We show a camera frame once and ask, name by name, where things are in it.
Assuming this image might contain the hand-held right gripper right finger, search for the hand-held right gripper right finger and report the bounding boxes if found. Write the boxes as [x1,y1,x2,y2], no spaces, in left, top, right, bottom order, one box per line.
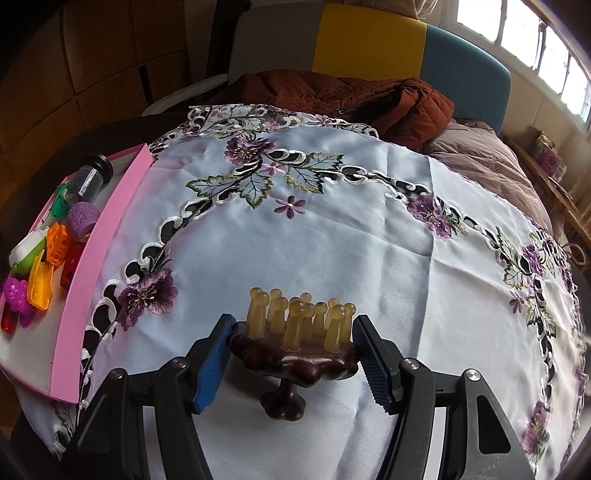
[352,315,529,480]

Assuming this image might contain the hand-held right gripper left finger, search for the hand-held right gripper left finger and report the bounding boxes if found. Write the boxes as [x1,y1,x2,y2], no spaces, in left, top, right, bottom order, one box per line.
[68,314,237,480]

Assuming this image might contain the wooden massage comb amber pegs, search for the wooden massage comb amber pegs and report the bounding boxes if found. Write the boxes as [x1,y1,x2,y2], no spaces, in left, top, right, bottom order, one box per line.
[229,286,361,422]

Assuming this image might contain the red plastic piece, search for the red plastic piece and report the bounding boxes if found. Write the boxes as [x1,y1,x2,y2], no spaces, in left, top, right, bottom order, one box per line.
[60,242,86,289]

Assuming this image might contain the yellow orange plastic piece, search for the yellow orange plastic piece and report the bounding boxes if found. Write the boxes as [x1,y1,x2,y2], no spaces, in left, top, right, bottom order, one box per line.
[28,251,58,310]

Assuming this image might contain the purple plastic piece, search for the purple plastic piece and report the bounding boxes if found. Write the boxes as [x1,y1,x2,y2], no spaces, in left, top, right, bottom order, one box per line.
[67,202,100,241]

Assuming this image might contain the deep orange plastic piece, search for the deep orange plastic piece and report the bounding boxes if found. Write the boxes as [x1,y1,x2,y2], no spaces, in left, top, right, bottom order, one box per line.
[46,223,75,268]

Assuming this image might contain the magenta perforated plastic piece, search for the magenta perforated plastic piece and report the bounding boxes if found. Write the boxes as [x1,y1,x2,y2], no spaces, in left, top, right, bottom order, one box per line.
[1,276,38,328]

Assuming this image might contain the white plastic piece green trim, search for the white plastic piece green trim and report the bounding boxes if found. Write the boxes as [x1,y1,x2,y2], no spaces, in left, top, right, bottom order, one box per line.
[9,228,49,273]

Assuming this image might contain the clear jar black lid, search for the clear jar black lid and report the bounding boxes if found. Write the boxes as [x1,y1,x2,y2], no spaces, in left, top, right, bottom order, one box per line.
[69,154,114,204]

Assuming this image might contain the embroidered floral white tablecloth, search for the embroidered floral white tablecloth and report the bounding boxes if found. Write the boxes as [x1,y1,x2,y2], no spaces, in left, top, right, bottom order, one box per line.
[21,104,587,480]

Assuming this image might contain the pale pink duvet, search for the pale pink duvet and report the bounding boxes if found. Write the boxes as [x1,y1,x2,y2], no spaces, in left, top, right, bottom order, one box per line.
[422,117,552,232]

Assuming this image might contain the wooden shelf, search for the wooden shelf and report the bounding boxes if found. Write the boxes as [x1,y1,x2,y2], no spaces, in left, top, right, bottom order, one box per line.
[503,129,591,259]

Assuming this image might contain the small pink patterned box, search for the small pink patterned box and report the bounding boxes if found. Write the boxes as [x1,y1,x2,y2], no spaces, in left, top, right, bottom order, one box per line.
[531,130,566,169]

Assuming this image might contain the white armrest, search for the white armrest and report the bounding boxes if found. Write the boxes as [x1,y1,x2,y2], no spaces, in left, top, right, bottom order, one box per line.
[141,74,229,116]

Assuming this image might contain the rust quilted jacket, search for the rust quilted jacket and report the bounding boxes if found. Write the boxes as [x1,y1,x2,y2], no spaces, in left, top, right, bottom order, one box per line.
[231,69,455,153]

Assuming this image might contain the wooden wardrobe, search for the wooden wardrobe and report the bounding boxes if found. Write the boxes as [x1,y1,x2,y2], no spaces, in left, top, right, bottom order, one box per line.
[0,0,241,185]

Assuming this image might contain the window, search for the window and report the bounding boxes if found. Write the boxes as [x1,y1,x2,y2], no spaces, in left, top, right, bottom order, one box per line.
[443,0,591,116]

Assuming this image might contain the beige curtain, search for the beige curtain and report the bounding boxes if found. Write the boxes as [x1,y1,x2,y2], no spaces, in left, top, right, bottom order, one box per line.
[397,0,455,21]

